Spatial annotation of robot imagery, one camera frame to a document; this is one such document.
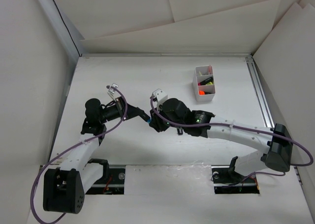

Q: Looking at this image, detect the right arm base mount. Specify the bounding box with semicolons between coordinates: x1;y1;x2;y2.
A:
211;156;260;194

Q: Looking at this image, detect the pink cap black highlighter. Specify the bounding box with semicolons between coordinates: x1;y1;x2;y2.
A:
198;79;211;86

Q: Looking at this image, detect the aluminium rail right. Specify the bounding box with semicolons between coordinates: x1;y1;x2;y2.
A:
245;55;275;128

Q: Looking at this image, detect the blue tip black highlighter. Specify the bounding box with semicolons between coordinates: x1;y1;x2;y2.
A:
140;113;151;123

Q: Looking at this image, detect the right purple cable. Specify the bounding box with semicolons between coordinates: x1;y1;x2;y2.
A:
150;96;315;188

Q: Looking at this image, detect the pink clear pen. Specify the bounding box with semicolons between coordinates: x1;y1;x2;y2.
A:
208;65;213;75

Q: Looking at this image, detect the yellow cap black highlighter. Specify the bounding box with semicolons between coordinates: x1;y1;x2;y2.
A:
198;77;214;86

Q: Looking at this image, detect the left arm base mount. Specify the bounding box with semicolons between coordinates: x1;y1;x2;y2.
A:
85;159;126;195

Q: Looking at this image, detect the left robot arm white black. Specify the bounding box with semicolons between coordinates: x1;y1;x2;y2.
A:
43;97;150;214

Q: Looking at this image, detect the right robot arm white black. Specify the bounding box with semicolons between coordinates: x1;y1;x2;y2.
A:
149;96;292;182

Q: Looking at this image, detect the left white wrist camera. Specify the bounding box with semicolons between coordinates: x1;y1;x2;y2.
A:
106;83;119;100

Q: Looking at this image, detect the orange tip black highlighter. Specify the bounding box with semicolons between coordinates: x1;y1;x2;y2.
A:
198;91;212;96

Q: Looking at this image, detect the white compartment pen holder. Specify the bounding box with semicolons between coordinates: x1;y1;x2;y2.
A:
192;65;216;102

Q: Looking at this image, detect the purple tip black highlighter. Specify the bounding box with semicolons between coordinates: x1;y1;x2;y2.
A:
177;128;184;135

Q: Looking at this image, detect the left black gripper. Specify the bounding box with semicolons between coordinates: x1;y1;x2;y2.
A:
99;97;144;124

